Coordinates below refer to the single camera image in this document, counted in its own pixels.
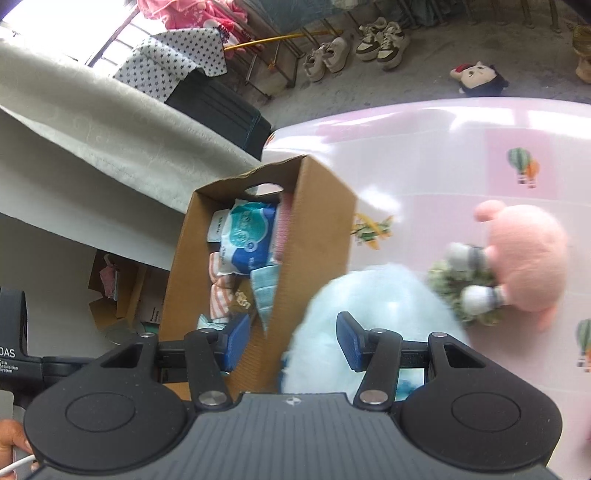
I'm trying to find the white plastic shopping bag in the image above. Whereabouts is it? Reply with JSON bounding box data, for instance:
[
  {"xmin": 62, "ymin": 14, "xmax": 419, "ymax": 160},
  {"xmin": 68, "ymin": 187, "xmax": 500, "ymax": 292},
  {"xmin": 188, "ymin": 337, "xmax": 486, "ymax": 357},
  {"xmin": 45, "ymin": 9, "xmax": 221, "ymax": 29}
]
[{"xmin": 280, "ymin": 264, "xmax": 470, "ymax": 399}]

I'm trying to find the blue white wipes pack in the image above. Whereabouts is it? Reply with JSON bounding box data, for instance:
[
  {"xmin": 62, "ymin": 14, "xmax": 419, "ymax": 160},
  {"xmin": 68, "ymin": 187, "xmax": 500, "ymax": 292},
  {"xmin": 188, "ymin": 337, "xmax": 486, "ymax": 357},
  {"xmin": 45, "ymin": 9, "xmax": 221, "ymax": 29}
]
[{"xmin": 218, "ymin": 199, "xmax": 277, "ymax": 276}]

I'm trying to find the brown cardboard box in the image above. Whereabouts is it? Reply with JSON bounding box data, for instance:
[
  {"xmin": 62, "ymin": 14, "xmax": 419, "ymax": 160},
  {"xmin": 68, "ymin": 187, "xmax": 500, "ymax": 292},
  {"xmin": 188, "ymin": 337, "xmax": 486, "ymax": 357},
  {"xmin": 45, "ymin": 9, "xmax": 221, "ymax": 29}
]
[{"xmin": 159, "ymin": 156, "xmax": 356, "ymax": 397}]

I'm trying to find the green floral scrunchie cloth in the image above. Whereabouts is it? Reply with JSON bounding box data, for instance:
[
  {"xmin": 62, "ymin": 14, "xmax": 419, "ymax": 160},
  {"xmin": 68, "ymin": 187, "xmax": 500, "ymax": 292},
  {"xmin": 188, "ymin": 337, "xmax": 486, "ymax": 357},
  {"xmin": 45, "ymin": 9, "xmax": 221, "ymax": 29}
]
[{"xmin": 427, "ymin": 260, "xmax": 503, "ymax": 326}]

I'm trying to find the pink knitted sponge cloth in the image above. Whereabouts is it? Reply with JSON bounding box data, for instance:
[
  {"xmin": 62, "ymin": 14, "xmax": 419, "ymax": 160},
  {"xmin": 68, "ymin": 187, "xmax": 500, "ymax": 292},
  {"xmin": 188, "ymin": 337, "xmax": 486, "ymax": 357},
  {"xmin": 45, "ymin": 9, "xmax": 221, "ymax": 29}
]
[{"xmin": 270, "ymin": 193, "xmax": 294, "ymax": 263}]

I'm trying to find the pink plush toy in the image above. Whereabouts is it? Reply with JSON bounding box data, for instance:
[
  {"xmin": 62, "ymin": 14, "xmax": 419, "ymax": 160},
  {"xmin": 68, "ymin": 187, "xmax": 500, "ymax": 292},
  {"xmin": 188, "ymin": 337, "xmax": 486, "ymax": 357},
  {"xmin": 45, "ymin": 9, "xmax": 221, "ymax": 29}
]
[{"xmin": 446, "ymin": 200, "xmax": 569, "ymax": 330}]

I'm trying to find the person hand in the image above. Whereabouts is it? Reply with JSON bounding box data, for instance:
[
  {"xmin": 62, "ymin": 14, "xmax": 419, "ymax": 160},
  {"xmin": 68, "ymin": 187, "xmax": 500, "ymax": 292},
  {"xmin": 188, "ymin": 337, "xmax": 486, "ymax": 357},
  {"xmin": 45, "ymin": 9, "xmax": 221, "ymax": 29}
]
[{"xmin": 0, "ymin": 419, "xmax": 32, "ymax": 468}]

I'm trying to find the small cardboard box of items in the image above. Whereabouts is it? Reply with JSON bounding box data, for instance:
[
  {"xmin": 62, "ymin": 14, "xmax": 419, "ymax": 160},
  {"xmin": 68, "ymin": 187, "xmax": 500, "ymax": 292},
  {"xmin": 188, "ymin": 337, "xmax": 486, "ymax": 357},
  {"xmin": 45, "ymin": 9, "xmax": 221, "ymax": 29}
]
[{"xmin": 88, "ymin": 250, "xmax": 169, "ymax": 345}]

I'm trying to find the pink play mat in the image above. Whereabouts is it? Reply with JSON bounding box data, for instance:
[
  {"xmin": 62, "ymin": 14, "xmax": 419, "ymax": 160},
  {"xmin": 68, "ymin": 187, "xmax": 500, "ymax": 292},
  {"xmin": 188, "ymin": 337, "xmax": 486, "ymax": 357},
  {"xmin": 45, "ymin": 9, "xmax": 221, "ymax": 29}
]
[{"xmin": 263, "ymin": 97, "xmax": 590, "ymax": 479}]

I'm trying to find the dark plastic crate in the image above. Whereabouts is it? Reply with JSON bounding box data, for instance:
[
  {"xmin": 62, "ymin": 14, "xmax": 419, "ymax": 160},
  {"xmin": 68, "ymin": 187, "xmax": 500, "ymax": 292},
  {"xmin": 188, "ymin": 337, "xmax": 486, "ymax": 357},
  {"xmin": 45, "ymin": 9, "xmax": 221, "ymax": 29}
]
[{"xmin": 165, "ymin": 70, "xmax": 271, "ymax": 160}]

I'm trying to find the white curtain cloth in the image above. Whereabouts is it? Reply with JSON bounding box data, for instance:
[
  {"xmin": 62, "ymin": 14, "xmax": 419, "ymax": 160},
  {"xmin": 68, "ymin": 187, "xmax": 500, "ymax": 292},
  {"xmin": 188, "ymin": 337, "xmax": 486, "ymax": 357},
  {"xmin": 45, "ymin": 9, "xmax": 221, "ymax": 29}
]
[{"xmin": 1, "ymin": 40, "xmax": 256, "ymax": 269}]

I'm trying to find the polka dot cloth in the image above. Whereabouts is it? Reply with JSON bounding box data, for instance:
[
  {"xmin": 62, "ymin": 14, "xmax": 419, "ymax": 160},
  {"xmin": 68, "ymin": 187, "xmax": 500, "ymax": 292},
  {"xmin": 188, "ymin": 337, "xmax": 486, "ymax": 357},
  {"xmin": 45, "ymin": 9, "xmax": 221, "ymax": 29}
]
[{"xmin": 114, "ymin": 28, "xmax": 228, "ymax": 102}]

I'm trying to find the beige sneaker pair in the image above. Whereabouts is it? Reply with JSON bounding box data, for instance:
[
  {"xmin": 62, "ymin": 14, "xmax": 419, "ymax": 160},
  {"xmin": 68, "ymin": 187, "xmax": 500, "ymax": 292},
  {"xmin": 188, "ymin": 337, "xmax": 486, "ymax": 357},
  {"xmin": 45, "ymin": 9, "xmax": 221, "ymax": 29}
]
[{"xmin": 303, "ymin": 36, "xmax": 351, "ymax": 83}]

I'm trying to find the brown white sneaker pair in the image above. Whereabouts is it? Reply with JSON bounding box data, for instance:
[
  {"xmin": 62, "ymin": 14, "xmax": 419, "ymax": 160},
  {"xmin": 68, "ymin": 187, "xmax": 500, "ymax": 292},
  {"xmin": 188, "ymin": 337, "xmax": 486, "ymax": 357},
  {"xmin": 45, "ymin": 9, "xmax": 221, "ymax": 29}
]
[{"xmin": 356, "ymin": 17, "xmax": 411, "ymax": 71}]

